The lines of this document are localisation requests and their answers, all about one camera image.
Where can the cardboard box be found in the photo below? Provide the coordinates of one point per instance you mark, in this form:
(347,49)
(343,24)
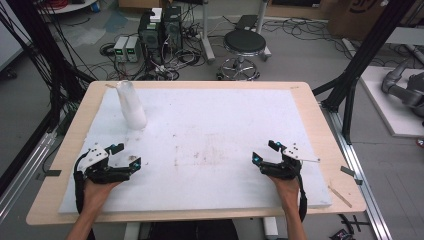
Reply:
(360,16)

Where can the black tape piece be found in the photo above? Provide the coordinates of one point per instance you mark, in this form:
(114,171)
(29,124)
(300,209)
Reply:
(347,171)
(53,172)

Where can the round white table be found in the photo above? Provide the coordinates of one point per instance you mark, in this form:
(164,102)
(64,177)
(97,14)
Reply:
(71,6)

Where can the person's left hand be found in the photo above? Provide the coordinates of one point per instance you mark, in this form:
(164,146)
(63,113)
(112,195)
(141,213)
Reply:
(95,196)

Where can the person's dark clothing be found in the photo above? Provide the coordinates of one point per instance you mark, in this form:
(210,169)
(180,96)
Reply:
(193,230)

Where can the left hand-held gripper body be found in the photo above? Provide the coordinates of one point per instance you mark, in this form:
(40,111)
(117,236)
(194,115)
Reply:
(95,156)

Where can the thin wooden stick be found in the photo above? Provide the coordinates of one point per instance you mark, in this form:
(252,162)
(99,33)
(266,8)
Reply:
(340,196)

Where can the black metal frame post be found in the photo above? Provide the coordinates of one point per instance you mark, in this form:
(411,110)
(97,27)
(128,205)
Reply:
(40,50)
(363,56)

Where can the white desk leg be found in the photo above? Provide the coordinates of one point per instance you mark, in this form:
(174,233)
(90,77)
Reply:
(263,30)
(207,40)

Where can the aluminium rail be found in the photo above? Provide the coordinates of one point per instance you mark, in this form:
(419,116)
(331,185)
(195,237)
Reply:
(26,173)
(360,173)

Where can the white board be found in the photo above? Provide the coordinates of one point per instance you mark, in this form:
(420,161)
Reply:
(390,113)

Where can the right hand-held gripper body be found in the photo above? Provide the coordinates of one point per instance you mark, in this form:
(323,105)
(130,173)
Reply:
(290,168)

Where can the black computer tower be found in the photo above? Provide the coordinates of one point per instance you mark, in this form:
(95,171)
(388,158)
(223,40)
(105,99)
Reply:
(150,36)

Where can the white foam mat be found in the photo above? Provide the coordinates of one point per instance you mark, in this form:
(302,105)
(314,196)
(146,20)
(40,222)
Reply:
(206,133)

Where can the person's right hand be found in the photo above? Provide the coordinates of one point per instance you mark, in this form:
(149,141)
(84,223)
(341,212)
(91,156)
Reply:
(288,193)

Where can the blue tape roll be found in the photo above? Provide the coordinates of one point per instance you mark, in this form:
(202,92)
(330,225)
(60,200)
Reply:
(95,6)

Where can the white table leg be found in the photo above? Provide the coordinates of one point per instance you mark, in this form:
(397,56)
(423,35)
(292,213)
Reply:
(132,231)
(270,228)

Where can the grey bench power supply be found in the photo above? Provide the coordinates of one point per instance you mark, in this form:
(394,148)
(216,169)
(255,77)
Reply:
(132,49)
(120,49)

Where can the black round stool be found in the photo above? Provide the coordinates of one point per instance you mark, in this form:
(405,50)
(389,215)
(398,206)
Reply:
(244,42)

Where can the white box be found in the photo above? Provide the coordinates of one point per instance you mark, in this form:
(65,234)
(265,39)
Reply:
(156,15)

